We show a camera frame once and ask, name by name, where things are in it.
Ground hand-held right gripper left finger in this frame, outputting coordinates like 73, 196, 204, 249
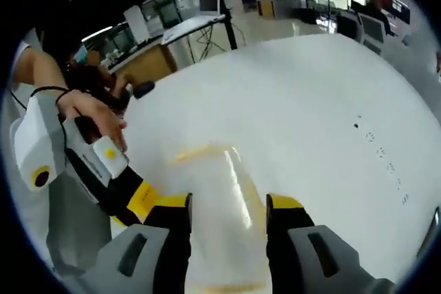
82, 193, 194, 294

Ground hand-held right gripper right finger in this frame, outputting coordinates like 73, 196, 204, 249
265, 193, 396, 294

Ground clear container with yellow buckle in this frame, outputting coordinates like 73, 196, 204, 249
165, 142, 275, 294

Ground person's left hand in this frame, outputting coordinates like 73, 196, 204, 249
54, 89, 129, 154

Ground person's white shirt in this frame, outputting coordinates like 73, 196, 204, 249
5, 114, 113, 271

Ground black computer mouse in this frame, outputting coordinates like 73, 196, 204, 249
132, 79, 156, 100

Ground wooden cabinet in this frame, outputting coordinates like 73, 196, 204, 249
115, 44, 178, 83

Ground white board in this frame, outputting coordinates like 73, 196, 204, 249
123, 4, 152, 39

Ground white laptop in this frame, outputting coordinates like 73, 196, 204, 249
161, 0, 228, 45

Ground black laptop stand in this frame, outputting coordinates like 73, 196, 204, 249
192, 0, 242, 64

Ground small yellow cabinet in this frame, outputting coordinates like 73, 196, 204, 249
256, 0, 276, 18

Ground white office chair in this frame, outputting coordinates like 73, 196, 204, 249
358, 12, 384, 54

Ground monitor with red screen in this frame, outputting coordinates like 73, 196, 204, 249
385, 0, 411, 16

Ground black hair tie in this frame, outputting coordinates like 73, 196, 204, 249
32, 85, 75, 106

